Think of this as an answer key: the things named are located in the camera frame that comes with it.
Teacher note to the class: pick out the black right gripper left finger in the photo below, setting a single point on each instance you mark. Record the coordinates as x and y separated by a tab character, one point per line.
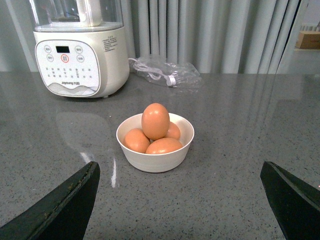
63	214

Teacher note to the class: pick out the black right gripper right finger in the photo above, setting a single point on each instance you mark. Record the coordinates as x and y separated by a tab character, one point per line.
295	203

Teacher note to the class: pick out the brown egg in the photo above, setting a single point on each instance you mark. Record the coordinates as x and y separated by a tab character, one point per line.
155	121
173	131
163	146
136	140

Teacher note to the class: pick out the brown egg front in bowl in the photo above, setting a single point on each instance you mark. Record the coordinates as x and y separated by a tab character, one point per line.
163	146

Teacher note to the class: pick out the brown egg back in bowl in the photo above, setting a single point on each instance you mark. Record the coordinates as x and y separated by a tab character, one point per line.
173	131

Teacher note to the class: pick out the brown cardboard box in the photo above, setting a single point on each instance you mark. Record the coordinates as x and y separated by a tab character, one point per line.
308	40

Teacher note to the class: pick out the white round bowl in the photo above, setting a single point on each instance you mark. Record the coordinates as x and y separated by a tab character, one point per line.
156	163

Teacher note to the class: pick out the white Joyoung blender appliance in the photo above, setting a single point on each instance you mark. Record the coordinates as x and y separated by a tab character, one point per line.
80	49

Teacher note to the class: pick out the clear plastic bag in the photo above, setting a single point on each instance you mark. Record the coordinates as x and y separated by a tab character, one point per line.
157	70

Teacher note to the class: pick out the grey pleated curtain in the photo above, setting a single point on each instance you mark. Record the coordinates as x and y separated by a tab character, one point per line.
216	36

